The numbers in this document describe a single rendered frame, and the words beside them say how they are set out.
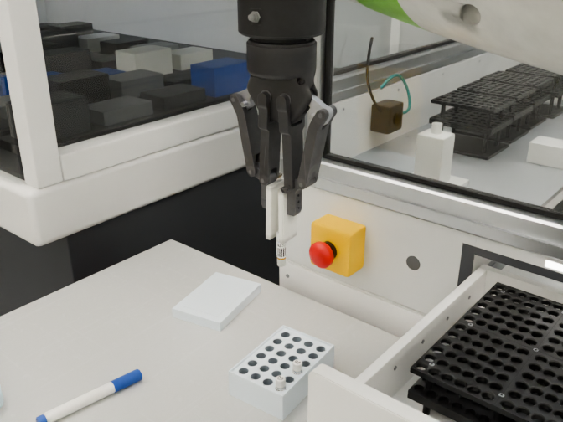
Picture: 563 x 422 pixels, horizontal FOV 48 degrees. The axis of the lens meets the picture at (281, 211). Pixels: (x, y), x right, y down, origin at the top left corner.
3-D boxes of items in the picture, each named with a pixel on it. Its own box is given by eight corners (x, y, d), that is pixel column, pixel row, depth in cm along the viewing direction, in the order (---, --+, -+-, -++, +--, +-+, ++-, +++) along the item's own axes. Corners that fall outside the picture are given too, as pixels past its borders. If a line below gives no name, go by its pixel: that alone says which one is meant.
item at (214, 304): (220, 331, 94) (219, 322, 93) (172, 316, 98) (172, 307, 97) (260, 291, 104) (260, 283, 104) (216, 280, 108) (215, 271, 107)
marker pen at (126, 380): (41, 431, 75) (38, 420, 75) (36, 424, 76) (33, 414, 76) (143, 382, 84) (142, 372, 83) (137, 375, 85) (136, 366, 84)
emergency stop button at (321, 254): (327, 274, 91) (328, 249, 89) (306, 265, 93) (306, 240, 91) (339, 265, 93) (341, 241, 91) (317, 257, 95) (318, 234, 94)
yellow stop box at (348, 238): (345, 280, 92) (348, 236, 89) (307, 265, 96) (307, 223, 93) (364, 267, 96) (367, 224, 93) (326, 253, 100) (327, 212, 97)
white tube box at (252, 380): (282, 420, 77) (282, 396, 75) (229, 394, 81) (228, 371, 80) (333, 367, 86) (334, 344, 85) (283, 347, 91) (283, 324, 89)
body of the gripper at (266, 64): (333, 35, 67) (331, 119, 71) (269, 28, 72) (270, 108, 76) (296, 45, 62) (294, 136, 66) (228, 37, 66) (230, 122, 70)
